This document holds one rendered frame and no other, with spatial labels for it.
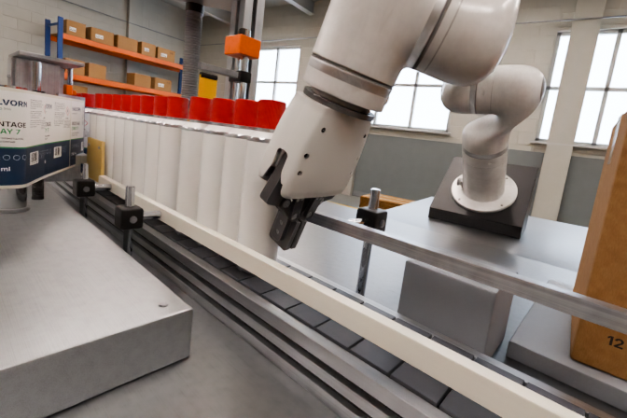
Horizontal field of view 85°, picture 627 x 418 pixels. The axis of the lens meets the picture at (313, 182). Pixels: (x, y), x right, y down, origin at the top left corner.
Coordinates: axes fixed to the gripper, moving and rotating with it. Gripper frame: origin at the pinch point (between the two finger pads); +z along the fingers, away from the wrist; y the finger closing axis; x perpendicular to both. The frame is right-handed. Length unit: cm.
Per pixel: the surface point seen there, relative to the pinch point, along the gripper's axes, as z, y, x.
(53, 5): 95, -130, -818
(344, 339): 1.8, 3.4, 13.3
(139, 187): 14.8, 1.8, -34.1
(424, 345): -3.8, 4.1, 18.7
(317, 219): -1.8, -2.9, 1.4
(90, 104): 15, 0, -74
